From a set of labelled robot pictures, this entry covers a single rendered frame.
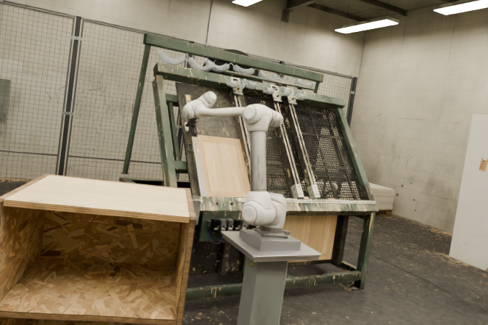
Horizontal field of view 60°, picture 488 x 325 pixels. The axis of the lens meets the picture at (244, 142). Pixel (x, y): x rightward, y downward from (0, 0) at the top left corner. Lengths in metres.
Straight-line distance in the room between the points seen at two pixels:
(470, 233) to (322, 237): 2.83
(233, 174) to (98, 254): 2.09
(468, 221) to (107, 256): 5.66
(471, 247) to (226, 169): 4.11
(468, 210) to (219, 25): 5.52
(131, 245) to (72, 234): 0.21
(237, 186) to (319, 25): 6.97
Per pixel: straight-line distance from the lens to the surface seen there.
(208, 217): 3.27
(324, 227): 4.36
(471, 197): 6.66
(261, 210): 2.57
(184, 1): 8.64
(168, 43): 4.18
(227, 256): 3.72
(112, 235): 1.60
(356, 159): 4.59
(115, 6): 8.29
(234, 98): 3.94
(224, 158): 3.58
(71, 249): 1.64
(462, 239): 6.76
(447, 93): 8.87
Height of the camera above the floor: 1.53
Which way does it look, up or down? 3 degrees down
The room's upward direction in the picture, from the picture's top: 8 degrees clockwise
